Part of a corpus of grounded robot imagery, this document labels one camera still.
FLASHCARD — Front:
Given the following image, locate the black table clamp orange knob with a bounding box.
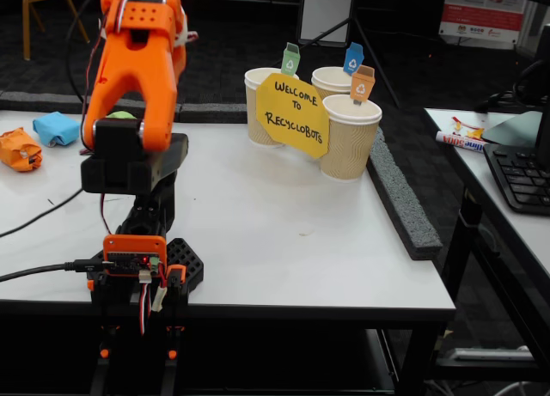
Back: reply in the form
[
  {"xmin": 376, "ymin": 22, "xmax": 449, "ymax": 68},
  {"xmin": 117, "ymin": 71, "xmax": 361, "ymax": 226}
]
[
  {"xmin": 161, "ymin": 265, "xmax": 190, "ymax": 396},
  {"xmin": 87, "ymin": 279, "xmax": 113, "ymax": 396}
]

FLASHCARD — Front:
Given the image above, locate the black cable bundle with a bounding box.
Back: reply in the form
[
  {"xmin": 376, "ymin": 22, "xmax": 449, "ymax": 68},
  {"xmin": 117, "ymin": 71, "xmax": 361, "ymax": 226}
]
[{"xmin": 474, "ymin": 59, "xmax": 545, "ymax": 113}]

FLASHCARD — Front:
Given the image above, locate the white table black frame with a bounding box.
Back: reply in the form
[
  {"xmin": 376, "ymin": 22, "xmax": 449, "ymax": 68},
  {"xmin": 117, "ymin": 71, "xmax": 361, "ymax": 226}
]
[{"xmin": 423, "ymin": 107, "xmax": 550, "ymax": 371}]

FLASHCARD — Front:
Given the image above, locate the blue recycling bin label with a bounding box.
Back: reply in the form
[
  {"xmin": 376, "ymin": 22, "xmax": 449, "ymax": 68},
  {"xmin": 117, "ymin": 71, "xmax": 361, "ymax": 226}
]
[{"xmin": 342, "ymin": 41, "xmax": 365, "ymax": 76}]

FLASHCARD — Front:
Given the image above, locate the green recycling bin label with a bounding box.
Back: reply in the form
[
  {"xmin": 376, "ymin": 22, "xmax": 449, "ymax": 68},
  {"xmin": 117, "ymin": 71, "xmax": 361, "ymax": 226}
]
[{"xmin": 281, "ymin": 42, "xmax": 301, "ymax": 76}]

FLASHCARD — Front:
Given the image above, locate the white standing panel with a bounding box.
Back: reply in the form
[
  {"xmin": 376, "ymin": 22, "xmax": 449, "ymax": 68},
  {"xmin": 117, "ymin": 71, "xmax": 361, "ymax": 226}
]
[{"xmin": 296, "ymin": 0, "xmax": 356, "ymax": 47}]

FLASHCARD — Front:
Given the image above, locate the red white poster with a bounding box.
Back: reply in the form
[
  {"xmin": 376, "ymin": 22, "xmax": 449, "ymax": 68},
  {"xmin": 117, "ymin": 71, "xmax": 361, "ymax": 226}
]
[{"xmin": 438, "ymin": 0, "xmax": 528, "ymax": 51}]

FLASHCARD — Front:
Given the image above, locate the red yellow candy wrapper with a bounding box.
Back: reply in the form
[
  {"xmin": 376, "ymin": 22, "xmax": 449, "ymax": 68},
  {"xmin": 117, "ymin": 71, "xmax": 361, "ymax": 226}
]
[{"xmin": 449, "ymin": 115, "xmax": 486, "ymax": 140}]

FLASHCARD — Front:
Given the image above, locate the black camera cable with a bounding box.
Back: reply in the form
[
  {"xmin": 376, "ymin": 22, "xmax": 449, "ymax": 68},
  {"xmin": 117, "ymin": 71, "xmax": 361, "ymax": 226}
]
[{"xmin": 0, "ymin": 0, "xmax": 104, "ymax": 238}]

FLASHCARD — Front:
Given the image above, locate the orange controller board housing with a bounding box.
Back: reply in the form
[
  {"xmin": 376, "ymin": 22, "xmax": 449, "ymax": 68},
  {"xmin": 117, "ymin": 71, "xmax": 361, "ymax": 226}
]
[{"xmin": 102, "ymin": 234, "xmax": 168, "ymax": 279}]

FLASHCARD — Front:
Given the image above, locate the black keyboard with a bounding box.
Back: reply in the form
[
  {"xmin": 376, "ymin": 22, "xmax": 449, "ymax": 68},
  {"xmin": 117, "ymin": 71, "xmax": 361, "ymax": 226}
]
[{"xmin": 483, "ymin": 143, "xmax": 550, "ymax": 216}]

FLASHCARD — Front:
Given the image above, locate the black USB cable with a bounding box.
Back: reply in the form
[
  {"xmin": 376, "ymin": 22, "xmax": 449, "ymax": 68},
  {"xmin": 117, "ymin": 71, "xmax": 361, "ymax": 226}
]
[{"xmin": 0, "ymin": 260, "xmax": 115, "ymax": 284}]

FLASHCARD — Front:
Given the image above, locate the orange crumpled paper wad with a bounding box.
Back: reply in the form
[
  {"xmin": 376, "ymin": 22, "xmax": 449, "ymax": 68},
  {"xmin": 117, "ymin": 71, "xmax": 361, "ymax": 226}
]
[{"xmin": 0, "ymin": 127, "xmax": 43, "ymax": 173}]

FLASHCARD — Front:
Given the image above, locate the paper cup with green label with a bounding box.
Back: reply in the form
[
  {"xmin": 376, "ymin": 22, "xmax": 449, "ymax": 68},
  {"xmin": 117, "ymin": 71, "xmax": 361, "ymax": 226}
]
[{"xmin": 244, "ymin": 67, "xmax": 301, "ymax": 149}]

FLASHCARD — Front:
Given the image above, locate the paper cup with orange label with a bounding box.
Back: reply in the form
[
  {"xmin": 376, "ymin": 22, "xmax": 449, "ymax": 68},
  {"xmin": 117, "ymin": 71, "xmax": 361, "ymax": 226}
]
[{"xmin": 320, "ymin": 94, "xmax": 383, "ymax": 182}]

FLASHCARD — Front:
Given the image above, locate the yellow welcome paper sign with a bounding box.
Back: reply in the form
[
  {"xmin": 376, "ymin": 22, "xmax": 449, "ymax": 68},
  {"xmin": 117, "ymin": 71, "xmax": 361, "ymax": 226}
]
[{"xmin": 255, "ymin": 71, "xmax": 331, "ymax": 160}]

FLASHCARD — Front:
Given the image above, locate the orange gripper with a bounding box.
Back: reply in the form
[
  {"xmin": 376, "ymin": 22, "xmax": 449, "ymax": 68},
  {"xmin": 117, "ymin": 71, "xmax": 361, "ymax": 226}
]
[{"xmin": 173, "ymin": 0, "xmax": 189, "ymax": 71}]

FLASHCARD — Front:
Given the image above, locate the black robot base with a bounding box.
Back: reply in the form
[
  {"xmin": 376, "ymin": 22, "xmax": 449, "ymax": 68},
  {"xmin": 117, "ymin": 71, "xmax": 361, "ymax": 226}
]
[{"xmin": 85, "ymin": 236, "xmax": 205, "ymax": 295}]

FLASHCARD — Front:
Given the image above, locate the black tripod stand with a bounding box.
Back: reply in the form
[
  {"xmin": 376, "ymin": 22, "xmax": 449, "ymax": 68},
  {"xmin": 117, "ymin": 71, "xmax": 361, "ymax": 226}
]
[{"xmin": 271, "ymin": 0, "xmax": 401, "ymax": 110}]

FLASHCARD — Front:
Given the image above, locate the short grey foam strip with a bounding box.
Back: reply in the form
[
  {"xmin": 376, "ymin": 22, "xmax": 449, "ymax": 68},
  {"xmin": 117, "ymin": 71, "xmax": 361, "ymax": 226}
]
[{"xmin": 180, "ymin": 102, "xmax": 249, "ymax": 125}]

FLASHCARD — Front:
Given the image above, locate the orange recycling bin label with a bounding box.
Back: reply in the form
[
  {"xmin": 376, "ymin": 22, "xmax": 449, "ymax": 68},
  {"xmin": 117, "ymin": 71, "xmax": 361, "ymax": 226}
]
[{"xmin": 349, "ymin": 64, "xmax": 376, "ymax": 107}]

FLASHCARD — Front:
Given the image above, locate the blue paper wad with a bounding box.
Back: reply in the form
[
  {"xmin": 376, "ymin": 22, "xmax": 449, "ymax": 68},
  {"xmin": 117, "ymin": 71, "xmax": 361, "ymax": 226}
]
[{"xmin": 32, "ymin": 111, "xmax": 83, "ymax": 148}]

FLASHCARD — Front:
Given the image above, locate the red white black wire bundle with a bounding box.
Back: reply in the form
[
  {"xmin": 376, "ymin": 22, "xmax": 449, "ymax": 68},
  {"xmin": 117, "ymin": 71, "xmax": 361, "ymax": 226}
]
[{"xmin": 137, "ymin": 270, "xmax": 154, "ymax": 337}]

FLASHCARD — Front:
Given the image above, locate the white power connector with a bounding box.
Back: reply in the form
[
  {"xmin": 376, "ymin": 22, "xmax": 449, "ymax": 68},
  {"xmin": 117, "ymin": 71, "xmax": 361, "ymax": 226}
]
[{"xmin": 150, "ymin": 283, "xmax": 168, "ymax": 314}]

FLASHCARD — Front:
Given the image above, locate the paper cup with blue label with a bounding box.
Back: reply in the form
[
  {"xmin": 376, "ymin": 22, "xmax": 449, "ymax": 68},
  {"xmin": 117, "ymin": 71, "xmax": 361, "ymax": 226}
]
[{"xmin": 311, "ymin": 66, "xmax": 358, "ymax": 101}]

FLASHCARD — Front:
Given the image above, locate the white power strip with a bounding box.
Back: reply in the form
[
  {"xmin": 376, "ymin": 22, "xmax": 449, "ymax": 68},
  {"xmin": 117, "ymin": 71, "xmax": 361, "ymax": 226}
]
[{"xmin": 444, "ymin": 345, "xmax": 535, "ymax": 362}]

